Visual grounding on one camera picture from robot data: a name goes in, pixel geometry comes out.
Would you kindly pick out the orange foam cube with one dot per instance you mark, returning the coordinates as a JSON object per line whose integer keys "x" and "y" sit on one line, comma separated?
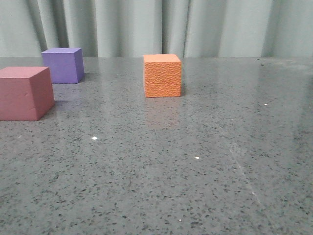
{"x": 162, "y": 75}

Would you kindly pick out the purple foam cube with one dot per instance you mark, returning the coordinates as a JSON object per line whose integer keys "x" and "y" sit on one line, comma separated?
{"x": 65, "y": 64}

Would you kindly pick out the grey-green pleated curtain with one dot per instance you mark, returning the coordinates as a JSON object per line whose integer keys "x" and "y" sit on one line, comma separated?
{"x": 131, "y": 28}

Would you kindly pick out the pink foam cube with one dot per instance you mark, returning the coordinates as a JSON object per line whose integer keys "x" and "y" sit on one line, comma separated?
{"x": 26, "y": 93}

